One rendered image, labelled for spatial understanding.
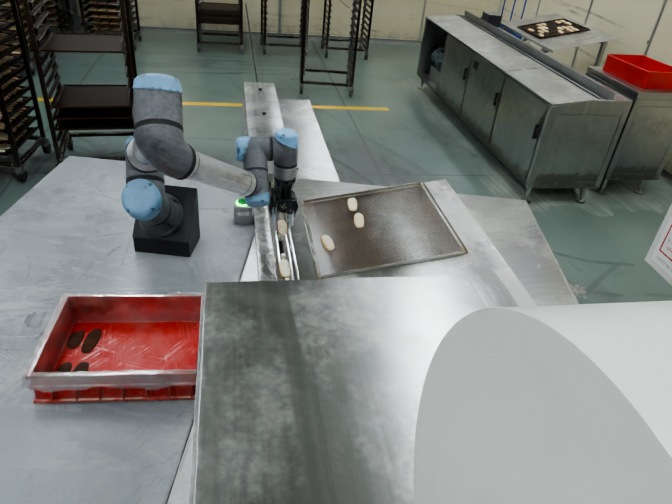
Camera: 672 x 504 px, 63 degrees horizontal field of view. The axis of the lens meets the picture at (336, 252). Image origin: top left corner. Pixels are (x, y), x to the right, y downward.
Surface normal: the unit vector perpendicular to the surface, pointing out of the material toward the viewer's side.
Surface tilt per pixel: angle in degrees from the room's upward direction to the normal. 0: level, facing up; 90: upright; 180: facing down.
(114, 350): 0
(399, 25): 90
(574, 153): 90
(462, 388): 92
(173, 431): 0
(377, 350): 0
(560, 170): 90
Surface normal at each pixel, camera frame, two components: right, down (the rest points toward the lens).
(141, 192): 0.02, -0.04
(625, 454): -0.98, 0.01
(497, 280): -0.09, -0.81
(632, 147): 0.17, 0.56
